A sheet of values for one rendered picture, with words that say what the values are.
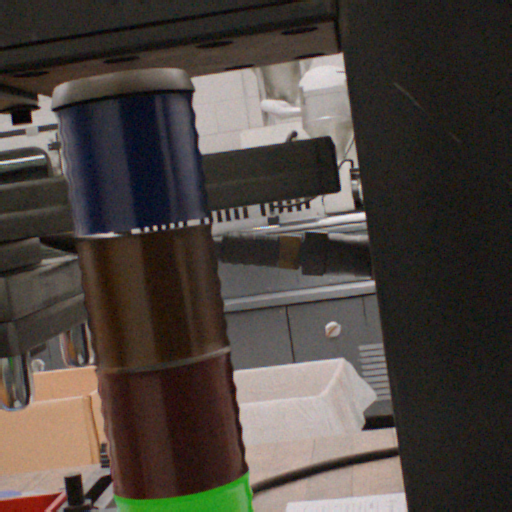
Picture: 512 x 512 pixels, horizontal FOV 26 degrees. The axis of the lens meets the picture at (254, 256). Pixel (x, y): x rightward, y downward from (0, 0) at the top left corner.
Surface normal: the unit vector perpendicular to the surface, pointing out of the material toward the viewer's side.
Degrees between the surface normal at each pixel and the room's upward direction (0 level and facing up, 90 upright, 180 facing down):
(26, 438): 87
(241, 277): 90
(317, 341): 90
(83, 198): 104
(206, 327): 76
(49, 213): 90
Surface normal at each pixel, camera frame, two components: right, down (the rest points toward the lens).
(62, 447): -0.13, 0.00
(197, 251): 0.78, 0.16
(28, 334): 0.98, -0.14
